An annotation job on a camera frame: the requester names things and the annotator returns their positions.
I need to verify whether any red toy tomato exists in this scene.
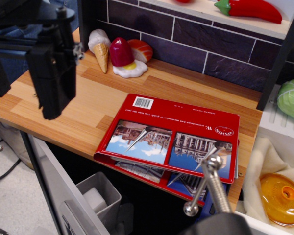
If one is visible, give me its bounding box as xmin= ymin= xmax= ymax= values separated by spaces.
xmin=176 ymin=0 xmax=194 ymax=4

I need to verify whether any black cable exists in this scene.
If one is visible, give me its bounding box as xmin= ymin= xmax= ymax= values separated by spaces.
xmin=0 ymin=158 xmax=22 ymax=187

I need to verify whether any cream cloth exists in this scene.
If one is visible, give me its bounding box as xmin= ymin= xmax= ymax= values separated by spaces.
xmin=243 ymin=137 xmax=294 ymax=224

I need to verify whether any white dish rack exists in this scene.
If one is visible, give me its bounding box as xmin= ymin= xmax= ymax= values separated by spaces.
xmin=259 ymin=85 xmax=294 ymax=138

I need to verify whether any wooden shelf board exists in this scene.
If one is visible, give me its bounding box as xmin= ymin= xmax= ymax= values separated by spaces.
xmin=144 ymin=0 xmax=291 ymax=39

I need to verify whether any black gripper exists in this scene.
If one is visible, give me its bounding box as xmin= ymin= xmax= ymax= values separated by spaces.
xmin=0 ymin=0 xmax=83 ymax=120

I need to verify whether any toy fried egg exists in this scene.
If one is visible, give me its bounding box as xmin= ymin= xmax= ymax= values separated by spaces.
xmin=113 ymin=60 xmax=148 ymax=78

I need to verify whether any red hardcover book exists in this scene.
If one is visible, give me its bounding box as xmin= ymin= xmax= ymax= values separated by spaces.
xmin=94 ymin=94 xmax=240 ymax=199

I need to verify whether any toy ice cream cone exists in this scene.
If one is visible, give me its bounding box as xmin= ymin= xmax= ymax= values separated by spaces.
xmin=88 ymin=29 xmax=111 ymax=74

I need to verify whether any toy salmon sushi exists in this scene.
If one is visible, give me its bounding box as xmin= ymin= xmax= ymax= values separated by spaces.
xmin=128 ymin=39 xmax=153 ymax=63

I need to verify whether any white sponge block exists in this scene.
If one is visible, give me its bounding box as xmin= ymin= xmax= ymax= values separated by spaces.
xmin=83 ymin=188 xmax=107 ymax=213

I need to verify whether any grey plastic bin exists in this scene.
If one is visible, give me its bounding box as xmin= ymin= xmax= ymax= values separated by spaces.
xmin=76 ymin=172 xmax=122 ymax=231

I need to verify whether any chrome toy faucet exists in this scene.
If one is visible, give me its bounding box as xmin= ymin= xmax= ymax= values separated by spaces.
xmin=183 ymin=155 xmax=232 ymax=217

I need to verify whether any orange glass lid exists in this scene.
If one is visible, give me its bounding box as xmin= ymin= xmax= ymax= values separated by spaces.
xmin=260 ymin=173 xmax=294 ymax=227

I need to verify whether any black shelf post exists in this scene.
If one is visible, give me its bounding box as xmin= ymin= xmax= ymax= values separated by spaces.
xmin=256 ymin=18 xmax=294 ymax=111

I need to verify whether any green toy cabbage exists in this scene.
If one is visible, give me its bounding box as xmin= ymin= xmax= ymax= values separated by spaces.
xmin=277 ymin=79 xmax=294 ymax=118

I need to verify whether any grey cabinet door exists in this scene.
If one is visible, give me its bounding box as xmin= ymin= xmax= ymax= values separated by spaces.
xmin=24 ymin=134 xmax=109 ymax=235

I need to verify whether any dark red toy eggplant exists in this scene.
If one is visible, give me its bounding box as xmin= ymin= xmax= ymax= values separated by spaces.
xmin=110 ymin=37 xmax=135 ymax=67

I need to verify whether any red toy chili pepper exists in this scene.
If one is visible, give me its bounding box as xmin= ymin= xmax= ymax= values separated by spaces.
xmin=214 ymin=0 xmax=282 ymax=24

